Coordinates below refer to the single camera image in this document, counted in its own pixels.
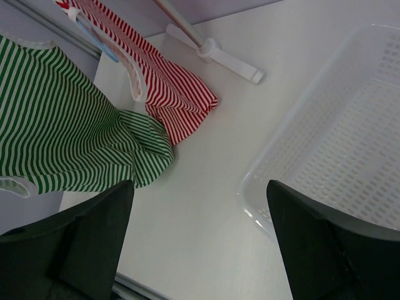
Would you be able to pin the aluminium mounting rail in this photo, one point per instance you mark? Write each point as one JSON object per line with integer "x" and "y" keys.
{"x": 128, "y": 289}

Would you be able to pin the blue wire hanger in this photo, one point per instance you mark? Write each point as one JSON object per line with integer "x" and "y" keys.
{"x": 100, "y": 43}

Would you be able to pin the white metal clothes rack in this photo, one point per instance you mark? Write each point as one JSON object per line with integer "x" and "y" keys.
{"x": 207, "y": 49}

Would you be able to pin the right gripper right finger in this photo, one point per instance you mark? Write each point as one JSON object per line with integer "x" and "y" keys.
{"x": 329, "y": 254}

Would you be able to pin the red striped tank top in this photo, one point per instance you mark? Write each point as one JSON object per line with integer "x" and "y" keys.
{"x": 174, "y": 96}

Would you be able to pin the white plastic basket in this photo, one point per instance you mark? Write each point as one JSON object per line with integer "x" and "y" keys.
{"x": 339, "y": 143}

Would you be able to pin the left aluminium frame post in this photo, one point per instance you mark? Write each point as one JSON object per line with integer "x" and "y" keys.
{"x": 49, "y": 16}

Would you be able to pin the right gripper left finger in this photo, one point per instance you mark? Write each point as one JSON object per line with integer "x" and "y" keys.
{"x": 73, "y": 254}

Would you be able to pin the green striped tank top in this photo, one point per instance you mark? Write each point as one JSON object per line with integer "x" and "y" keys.
{"x": 59, "y": 132}

